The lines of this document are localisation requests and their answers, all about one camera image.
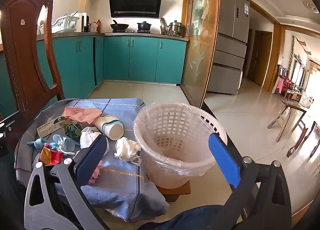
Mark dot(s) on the black kettle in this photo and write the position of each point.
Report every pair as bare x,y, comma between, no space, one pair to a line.
85,23

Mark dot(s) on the grey refrigerator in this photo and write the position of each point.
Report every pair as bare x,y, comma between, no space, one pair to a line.
230,45

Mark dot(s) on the black wok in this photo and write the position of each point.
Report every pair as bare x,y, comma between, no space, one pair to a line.
119,26

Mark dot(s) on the white plastic lattice basket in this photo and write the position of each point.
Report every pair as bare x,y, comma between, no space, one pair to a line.
175,125

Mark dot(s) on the pink covered chairs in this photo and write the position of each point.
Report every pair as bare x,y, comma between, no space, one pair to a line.
283,82

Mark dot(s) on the steel stock pot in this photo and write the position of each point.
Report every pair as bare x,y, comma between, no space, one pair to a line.
176,28

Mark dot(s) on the pink paper scrap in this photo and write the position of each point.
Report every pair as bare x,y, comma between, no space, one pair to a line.
96,172

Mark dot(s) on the white plastic bag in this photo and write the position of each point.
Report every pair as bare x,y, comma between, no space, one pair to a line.
87,136

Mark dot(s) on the brown bottle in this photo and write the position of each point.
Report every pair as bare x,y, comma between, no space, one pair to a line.
98,27

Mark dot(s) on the blue striped cloth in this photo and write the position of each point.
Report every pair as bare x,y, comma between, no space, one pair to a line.
120,182

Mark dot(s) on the etched glass sliding door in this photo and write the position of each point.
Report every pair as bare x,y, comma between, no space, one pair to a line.
200,45

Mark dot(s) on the green wall garland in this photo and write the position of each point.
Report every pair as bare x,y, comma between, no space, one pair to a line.
292,52

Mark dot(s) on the white dish rack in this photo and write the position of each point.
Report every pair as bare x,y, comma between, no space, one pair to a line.
65,25

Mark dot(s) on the teal base cabinets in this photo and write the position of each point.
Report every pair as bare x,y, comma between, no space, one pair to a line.
142,57

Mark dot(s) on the white tissue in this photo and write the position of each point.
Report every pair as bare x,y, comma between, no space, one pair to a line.
125,148

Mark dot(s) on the wooden bench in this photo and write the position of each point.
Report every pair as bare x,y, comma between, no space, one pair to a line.
292,105

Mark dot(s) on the small wooden stool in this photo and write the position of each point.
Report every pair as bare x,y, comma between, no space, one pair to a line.
175,191

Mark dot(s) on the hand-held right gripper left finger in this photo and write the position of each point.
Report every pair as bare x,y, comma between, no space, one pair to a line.
92,160

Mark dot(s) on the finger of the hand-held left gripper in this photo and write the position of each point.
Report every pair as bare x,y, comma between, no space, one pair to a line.
3,143
8,118

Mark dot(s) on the green plant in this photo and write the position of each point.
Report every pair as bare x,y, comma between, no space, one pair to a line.
72,130

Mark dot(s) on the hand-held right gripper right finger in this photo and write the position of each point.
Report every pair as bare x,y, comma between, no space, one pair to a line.
223,160

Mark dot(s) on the blue denim trousers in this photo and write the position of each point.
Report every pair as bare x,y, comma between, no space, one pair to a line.
180,220

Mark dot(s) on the dark wooden chair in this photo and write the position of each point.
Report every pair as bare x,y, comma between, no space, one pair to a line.
305,135

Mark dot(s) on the ceiling lamp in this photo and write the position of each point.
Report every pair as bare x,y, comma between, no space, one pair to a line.
307,0

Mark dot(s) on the black cooking pot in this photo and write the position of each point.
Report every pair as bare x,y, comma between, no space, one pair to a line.
143,26

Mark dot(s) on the blue face mask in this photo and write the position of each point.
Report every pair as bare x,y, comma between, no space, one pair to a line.
62,142

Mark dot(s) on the wooden door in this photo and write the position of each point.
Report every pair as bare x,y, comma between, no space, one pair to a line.
258,57

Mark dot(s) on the clear plastic jug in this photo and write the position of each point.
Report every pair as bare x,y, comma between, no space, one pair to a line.
93,28

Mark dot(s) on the long cardboard box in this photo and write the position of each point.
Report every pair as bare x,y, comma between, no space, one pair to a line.
47,127

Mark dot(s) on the carved wooden chair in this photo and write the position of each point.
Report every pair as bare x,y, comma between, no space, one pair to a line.
27,45

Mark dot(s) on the gas stove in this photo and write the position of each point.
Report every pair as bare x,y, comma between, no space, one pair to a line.
131,31

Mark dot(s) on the red snack wrapper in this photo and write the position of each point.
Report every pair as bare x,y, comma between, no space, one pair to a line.
50,156

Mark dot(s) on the grey cloth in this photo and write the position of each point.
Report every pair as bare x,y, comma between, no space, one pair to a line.
30,120

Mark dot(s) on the white blue striped cup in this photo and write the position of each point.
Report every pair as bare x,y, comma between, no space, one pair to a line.
110,127

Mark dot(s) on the steel pot lid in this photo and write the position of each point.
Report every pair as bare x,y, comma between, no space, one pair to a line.
163,26

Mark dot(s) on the pink plastic bag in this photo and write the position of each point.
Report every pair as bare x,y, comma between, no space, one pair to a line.
82,113

